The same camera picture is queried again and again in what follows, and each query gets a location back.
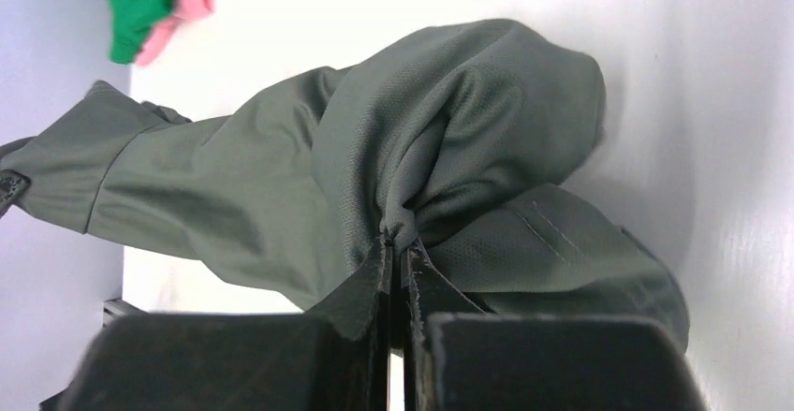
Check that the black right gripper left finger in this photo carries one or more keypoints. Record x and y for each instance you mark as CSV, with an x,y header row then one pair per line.
x,y
334,356

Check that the grey t-shirt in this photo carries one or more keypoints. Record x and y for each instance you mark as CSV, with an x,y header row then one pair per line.
x,y
458,137

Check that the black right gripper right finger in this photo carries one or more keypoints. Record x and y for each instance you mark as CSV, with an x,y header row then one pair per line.
x,y
459,357

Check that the folded pink t-shirt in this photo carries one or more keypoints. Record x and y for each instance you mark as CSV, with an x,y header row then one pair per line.
x,y
183,11

